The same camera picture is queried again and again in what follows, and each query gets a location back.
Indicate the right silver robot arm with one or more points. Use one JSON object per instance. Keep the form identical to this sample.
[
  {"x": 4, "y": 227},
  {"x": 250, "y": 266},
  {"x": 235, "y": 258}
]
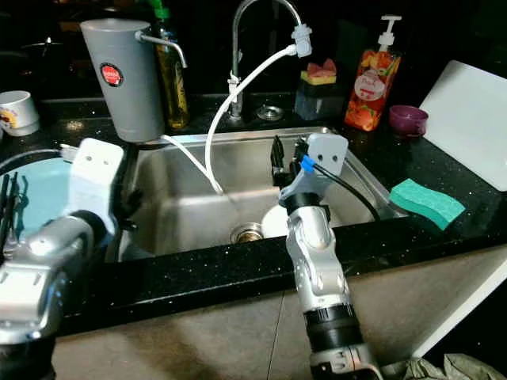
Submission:
[{"x": 325, "y": 261}]

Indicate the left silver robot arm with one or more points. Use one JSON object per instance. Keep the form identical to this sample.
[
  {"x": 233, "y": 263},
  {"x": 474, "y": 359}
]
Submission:
[{"x": 40, "y": 285}]

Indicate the stainless steel sink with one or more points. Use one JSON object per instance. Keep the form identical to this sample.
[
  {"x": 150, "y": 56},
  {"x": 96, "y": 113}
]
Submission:
[{"x": 245, "y": 170}]

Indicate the round metal sink strainer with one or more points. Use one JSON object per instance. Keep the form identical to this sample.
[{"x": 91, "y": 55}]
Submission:
[{"x": 270, "y": 113}]

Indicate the white bowl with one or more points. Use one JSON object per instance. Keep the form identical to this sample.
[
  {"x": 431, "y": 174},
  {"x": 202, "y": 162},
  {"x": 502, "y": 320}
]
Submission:
[{"x": 273, "y": 223}]

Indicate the dark sponge holder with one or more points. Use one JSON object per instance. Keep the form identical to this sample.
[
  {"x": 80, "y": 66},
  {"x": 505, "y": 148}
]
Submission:
[{"x": 317, "y": 101}]

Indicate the metal sink drain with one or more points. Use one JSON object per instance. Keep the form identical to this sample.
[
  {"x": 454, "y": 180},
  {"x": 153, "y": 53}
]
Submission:
[{"x": 246, "y": 233}]

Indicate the red and yellow sponge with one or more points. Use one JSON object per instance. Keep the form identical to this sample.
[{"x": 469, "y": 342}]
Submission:
[{"x": 319, "y": 73}]

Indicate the teal plate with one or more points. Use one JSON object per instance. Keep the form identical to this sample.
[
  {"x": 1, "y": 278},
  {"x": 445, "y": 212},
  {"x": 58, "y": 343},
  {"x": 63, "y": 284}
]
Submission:
[{"x": 40, "y": 194}]

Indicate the orange pump soap bottle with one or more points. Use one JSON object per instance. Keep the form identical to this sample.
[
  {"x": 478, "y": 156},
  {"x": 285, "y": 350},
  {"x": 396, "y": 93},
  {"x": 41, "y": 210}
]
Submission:
[{"x": 371, "y": 91}]

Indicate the chrome gooseneck faucet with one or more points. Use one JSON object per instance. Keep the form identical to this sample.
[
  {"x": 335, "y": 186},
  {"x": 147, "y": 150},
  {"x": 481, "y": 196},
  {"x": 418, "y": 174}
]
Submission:
[{"x": 236, "y": 63}]

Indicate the grey water filter canister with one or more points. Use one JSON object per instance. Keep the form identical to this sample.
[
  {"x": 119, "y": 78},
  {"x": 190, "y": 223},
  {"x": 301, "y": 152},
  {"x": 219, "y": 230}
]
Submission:
[{"x": 119, "y": 103}]

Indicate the purple cup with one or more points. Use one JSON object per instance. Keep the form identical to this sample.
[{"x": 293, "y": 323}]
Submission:
[{"x": 409, "y": 120}]

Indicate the white faucet diverter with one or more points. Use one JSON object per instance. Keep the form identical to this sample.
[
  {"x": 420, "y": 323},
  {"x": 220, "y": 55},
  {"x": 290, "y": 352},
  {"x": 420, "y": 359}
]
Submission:
[{"x": 302, "y": 39}]

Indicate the green capped oil bottle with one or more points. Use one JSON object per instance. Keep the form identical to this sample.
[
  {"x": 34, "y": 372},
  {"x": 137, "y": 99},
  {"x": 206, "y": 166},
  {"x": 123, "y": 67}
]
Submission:
[{"x": 176, "y": 95}]

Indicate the green wavy sponge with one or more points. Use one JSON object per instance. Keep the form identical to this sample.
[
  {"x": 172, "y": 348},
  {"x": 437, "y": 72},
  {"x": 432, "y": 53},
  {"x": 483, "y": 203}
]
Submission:
[{"x": 428, "y": 203}]

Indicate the white printed mug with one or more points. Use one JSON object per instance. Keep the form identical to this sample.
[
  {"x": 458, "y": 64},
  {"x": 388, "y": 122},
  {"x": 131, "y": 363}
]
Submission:
[{"x": 17, "y": 115}]

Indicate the white cutting board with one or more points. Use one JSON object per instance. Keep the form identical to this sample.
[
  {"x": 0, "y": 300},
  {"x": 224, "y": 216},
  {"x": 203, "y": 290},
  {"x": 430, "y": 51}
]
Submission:
[{"x": 467, "y": 119}]

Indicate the olive green cloth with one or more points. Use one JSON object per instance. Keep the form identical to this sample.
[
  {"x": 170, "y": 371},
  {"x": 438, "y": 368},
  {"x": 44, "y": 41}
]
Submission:
[{"x": 444, "y": 370}]

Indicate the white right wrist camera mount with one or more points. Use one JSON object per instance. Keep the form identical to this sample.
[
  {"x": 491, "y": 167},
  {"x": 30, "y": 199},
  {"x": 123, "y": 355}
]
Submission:
[{"x": 329, "y": 150}]

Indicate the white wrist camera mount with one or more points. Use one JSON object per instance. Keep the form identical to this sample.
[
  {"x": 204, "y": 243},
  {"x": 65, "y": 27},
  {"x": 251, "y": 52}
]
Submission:
[
  {"x": 329, "y": 150},
  {"x": 95, "y": 174}
]

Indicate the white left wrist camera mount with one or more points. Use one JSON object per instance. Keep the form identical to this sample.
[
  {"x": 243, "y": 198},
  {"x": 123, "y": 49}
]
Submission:
[{"x": 95, "y": 174}]

